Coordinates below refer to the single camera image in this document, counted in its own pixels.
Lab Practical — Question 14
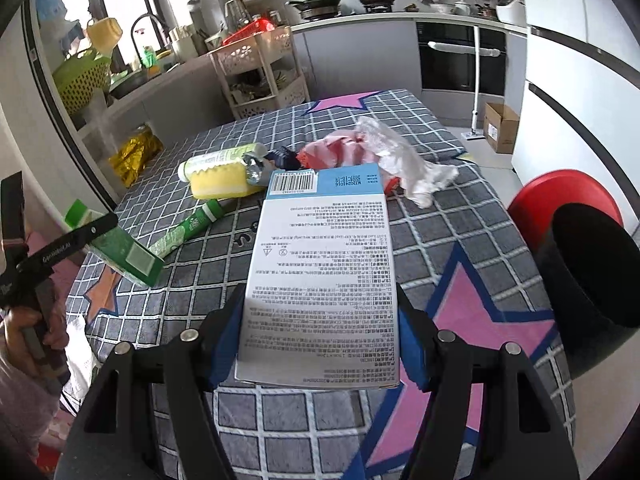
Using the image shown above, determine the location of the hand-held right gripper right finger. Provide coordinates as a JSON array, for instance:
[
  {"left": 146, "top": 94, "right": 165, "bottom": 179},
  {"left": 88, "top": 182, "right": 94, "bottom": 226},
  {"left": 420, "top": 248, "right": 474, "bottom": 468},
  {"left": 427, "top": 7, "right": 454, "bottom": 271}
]
[{"left": 395, "top": 282, "right": 581, "bottom": 480}]

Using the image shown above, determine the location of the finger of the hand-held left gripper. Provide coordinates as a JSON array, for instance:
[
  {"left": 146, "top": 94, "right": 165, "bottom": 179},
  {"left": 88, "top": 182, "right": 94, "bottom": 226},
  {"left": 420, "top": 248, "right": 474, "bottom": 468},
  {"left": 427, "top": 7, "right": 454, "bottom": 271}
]
[{"left": 17, "top": 212, "right": 119, "bottom": 273}]

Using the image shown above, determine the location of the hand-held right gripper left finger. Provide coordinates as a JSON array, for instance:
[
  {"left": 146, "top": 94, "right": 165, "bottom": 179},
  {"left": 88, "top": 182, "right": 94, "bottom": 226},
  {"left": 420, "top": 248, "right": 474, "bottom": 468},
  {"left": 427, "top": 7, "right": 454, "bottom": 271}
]
[{"left": 70, "top": 282, "right": 247, "bottom": 480}]

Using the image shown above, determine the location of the green cardboard box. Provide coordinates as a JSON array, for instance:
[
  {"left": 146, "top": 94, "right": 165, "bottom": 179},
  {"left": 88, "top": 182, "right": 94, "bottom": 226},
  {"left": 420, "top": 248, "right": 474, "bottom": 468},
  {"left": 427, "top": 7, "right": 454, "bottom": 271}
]
[{"left": 65, "top": 199, "right": 166, "bottom": 287}]

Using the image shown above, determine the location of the white and blue cardboard box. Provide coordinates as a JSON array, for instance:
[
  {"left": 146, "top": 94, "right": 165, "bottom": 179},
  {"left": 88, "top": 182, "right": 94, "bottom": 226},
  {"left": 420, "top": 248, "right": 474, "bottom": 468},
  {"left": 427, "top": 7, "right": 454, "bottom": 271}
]
[{"left": 235, "top": 162, "right": 405, "bottom": 390}]

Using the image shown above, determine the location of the white and green plastic bottle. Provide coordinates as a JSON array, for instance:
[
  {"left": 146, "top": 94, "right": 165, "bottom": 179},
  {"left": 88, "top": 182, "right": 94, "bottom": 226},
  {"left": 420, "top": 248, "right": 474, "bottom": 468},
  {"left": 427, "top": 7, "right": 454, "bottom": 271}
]
[{"left": 177, "top": 141, "right": 268, "bottom": 181}]

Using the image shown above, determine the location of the white plastic bag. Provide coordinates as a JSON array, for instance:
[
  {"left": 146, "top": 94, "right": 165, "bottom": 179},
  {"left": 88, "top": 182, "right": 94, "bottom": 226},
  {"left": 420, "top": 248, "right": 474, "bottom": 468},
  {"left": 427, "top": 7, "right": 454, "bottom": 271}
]
[{"left": 355, "top": 115, "right": 460, "bottom": 209}]

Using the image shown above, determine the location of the black trash bin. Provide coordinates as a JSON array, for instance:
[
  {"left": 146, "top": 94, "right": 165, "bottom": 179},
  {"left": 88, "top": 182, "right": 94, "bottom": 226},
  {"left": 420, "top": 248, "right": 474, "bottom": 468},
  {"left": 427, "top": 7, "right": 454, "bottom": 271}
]
[{"left": 537, "top": 203, "right": 640, "bottom": 381}]

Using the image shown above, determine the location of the person's left forearm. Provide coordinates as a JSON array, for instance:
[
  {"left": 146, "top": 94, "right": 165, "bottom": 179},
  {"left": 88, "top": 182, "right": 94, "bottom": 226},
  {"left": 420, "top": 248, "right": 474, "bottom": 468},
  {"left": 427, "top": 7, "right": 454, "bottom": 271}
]
[{"left": 0, "top": 355, "right": 71, "bottom": 461}]

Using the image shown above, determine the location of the person's left hand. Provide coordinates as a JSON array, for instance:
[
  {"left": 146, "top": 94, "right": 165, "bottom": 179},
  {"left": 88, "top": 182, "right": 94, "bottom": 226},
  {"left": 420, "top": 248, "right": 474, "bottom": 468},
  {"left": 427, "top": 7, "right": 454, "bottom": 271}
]
[{"left": 0, "top": 280, "right": 71, "bottom": 376}]

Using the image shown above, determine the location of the grey checked tablecloth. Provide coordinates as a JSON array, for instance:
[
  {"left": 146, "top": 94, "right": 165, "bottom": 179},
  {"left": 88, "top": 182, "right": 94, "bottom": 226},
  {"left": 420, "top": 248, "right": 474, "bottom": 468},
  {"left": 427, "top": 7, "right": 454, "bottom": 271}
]
[{"left": 65, "top": 89, "right": 576, "bottom": 480}]

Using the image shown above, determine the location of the golden foil bag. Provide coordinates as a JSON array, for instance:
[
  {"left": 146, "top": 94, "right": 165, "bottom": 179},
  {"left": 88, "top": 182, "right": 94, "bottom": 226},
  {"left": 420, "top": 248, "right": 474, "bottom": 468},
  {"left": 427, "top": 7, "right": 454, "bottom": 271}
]
[{"left": 109, "top": 132, "right": 165, "bottom": 188}]

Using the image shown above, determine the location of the green tube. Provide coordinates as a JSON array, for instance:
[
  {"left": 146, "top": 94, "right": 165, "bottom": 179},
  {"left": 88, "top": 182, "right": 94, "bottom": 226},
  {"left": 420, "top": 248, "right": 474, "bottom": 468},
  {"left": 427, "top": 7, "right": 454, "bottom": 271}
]
[{"left": 149, "top": 199, "right": 226, "bottom": 260}]

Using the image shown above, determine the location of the white paper sheet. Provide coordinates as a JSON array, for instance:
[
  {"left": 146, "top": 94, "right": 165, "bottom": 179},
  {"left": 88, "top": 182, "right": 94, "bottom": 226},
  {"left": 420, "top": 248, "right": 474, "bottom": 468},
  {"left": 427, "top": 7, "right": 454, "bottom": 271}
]
[{"left": 60, "top": 315, "right": 101, "bottom": 413}]

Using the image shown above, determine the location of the green plastic basket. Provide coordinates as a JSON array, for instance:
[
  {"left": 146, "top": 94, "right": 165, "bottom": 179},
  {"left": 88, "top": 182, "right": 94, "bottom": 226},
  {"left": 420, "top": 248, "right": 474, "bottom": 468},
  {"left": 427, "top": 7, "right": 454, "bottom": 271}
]
[{"left": 52, "top": 52, "right": 113, "bottom": 116}]

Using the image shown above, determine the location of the yellow sponge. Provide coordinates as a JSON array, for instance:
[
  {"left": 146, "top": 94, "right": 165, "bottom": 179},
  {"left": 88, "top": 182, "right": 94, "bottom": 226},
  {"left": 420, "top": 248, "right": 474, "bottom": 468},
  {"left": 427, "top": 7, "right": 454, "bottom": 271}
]
[{"left": 191, "top": 164, "right": 253, "bottom": 200}]

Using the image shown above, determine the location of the black sink basin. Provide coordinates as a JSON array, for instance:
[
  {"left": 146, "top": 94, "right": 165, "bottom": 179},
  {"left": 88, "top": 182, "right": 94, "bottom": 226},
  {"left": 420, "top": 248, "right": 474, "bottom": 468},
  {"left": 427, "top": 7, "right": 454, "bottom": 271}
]
[{"left": 107, "top": 67, "right": 151, "bottom": 100}]

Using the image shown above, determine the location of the crumpled clear plastic bottle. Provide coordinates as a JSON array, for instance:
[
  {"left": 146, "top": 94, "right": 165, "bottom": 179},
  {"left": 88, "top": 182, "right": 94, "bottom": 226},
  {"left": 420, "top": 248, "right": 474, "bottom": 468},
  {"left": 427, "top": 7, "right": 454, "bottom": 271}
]
[{"left": 243, "top": 154, "right": 273, "bottom": 186}]

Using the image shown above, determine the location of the dark blue wrapper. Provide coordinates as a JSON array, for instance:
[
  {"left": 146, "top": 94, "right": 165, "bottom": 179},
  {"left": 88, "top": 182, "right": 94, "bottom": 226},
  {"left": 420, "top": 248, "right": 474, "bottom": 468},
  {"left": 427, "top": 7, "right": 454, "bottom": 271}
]
[{"left": 265, "top": 146, "right": 298, "bottom": 171}]

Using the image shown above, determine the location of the red plastic wrapper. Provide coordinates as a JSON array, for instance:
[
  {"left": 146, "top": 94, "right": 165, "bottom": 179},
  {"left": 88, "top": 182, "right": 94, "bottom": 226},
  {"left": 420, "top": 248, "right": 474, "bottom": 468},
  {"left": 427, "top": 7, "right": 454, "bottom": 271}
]
[{"left": 297, "top": 152, "right": 401, "bottom": 193}]

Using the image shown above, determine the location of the pink plastic bag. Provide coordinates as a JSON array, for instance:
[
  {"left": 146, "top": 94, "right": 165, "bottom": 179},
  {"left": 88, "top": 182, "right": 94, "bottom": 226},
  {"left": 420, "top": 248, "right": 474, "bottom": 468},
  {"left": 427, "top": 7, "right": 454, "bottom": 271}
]
[{"left": 300, "top": 129, "right": 386, "bottom": 171}]

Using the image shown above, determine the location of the black kitchen faucet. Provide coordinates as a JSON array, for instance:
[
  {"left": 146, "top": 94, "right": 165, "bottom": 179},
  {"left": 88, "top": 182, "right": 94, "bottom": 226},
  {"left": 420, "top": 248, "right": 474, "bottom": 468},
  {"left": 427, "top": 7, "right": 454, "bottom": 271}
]
[{"left": 131, "top": 12, "right": 171, "bottom": 68}]

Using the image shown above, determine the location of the white canister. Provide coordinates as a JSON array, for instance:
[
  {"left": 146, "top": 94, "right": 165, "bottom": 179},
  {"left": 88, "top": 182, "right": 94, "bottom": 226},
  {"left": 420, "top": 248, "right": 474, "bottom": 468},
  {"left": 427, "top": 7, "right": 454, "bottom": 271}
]
[{"left": 170, "top": 35, "right": 196, "bottom": 61}]

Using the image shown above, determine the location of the brown cardboard box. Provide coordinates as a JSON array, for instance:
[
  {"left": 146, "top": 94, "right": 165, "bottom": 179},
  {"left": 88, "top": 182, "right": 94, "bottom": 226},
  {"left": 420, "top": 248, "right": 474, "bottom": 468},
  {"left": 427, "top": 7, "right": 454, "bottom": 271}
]
[{"left": 482, "top": 102, "right": 521, "bottom": 155}]

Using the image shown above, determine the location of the white stick mop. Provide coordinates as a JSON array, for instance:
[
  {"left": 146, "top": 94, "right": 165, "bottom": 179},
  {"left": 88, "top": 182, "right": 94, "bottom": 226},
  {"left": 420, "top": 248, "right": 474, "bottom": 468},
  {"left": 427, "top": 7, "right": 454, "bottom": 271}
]
[{"left": 461, "top": 24, "right": 490, "bottom": 141}]

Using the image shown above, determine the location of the beige plastic storage cart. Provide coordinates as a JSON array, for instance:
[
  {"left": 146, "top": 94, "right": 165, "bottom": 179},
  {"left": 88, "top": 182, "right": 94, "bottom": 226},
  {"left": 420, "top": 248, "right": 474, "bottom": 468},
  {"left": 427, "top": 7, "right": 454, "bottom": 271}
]
[{"left": 207, "top": 24, "right": 308, "bottom": 121}]

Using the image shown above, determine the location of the red plastic basket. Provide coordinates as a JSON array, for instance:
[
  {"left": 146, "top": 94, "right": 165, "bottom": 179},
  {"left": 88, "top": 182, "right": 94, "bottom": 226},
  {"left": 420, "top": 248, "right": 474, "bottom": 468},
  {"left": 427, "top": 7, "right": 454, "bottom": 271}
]
[{"left": 222, "top": 17, "right": 275, "bottom": 47}]

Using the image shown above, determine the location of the white kitchen counter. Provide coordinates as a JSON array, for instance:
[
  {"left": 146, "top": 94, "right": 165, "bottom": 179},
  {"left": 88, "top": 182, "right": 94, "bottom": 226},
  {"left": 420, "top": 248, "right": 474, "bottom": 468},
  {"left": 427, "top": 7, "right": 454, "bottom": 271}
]
[{"left": 290, "top": 10, "right": 528, "bottom": 36}]

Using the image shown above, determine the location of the white refrigerator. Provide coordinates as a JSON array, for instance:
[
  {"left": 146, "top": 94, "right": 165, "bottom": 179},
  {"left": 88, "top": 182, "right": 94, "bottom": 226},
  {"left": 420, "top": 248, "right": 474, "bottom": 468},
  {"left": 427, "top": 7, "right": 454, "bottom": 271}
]
[{"left": 510, "top": 0, "right": 640, "bottom": 231}]

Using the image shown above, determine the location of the black wok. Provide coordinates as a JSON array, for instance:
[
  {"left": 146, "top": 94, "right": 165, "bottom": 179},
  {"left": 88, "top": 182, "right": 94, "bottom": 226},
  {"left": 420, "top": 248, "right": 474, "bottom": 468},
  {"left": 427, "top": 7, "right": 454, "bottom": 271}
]
[{"left": 286, "top": 0, "right": 343, "bottom": 20}]

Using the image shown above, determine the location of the white rice cooker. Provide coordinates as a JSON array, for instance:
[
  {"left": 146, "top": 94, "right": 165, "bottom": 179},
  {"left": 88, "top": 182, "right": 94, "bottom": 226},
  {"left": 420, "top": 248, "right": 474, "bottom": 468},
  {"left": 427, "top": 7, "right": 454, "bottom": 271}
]
[{"left": 495, "top": 0, "right": 528, "bottom": 26}]

